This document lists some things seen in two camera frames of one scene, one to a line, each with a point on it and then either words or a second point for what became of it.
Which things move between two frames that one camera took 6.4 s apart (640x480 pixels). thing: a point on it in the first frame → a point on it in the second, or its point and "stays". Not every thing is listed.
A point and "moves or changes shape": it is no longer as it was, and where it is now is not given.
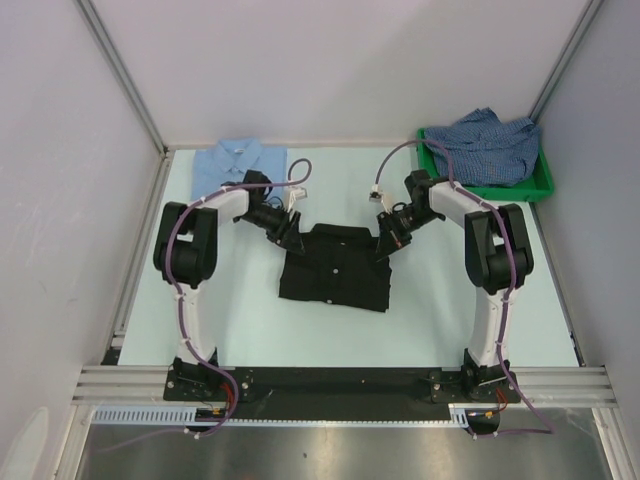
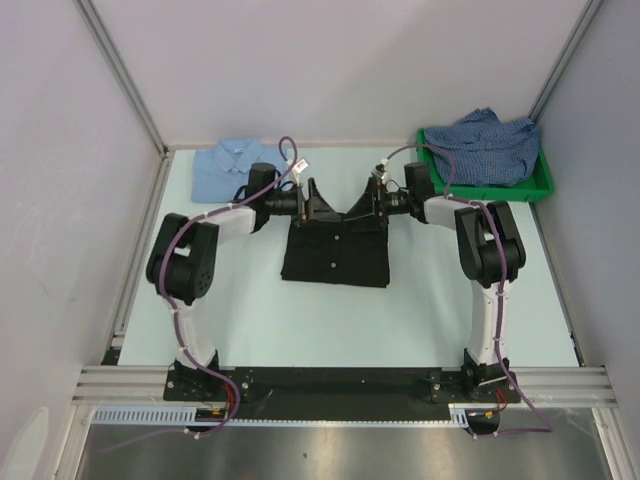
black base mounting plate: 341,393 stays
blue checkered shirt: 486,151 stays
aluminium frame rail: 144,386 stays
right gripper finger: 385,247 → 364,206
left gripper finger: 293,240 → 316,207
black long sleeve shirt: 339,266 moves or changes shape
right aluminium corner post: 586,22 stays
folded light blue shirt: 230,160 stays
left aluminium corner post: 124,74 stays
